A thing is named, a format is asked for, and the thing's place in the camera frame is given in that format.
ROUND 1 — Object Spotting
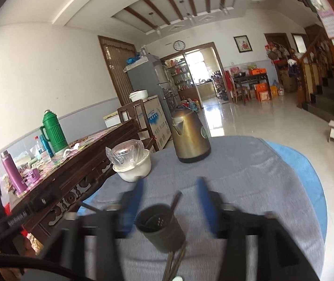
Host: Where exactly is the dark metal utensil holder cup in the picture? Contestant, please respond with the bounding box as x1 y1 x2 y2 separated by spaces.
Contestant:
135 204 186 253

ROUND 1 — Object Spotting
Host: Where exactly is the white plastic spoon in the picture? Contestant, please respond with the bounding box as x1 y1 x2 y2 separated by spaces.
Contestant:
172 276 184 281

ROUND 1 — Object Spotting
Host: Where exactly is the purple thermos bottle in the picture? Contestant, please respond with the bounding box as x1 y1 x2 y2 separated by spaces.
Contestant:
0 150 27 194

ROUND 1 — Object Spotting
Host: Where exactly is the carved dark wooden sideboard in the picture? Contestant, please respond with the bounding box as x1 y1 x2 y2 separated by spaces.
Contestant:
11 120 139 244

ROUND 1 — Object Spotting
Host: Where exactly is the white plastic basin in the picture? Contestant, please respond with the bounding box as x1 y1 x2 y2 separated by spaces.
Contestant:
112 149 152 183

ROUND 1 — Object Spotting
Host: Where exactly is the clear plastic bag with bowls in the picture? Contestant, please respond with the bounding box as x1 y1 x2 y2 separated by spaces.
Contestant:
105 140 145 169

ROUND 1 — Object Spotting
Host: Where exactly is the grey tablecloth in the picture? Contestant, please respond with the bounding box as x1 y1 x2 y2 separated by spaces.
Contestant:
84 136 325 280

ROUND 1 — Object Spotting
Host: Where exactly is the blue water bottle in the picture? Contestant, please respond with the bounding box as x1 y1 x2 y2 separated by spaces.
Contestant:
40 135 54 157

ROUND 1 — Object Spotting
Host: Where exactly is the green thermos flask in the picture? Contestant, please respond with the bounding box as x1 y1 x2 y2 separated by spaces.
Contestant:
40 110 69 155

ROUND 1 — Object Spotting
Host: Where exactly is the cardboard appliance box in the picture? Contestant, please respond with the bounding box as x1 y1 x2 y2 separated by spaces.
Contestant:
143 95 171 150

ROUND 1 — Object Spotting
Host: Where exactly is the grey refrigerator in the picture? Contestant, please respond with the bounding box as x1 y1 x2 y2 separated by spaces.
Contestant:
123 54 181 126

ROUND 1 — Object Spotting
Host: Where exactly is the dark wooden side table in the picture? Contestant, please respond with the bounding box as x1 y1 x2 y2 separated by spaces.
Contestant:
232 73 272 104

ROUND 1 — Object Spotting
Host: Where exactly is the wooden stair railing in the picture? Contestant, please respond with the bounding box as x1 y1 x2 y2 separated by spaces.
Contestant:
297 30 334 108

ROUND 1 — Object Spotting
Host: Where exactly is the framed flower picture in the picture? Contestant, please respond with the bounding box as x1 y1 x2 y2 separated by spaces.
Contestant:
234 35 253 53

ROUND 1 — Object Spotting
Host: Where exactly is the round wall clock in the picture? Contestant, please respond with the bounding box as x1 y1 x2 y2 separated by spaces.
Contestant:
173 40 186 52

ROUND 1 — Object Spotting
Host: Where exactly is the wall calendar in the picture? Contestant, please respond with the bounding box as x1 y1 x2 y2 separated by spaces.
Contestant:
310 0 334 39

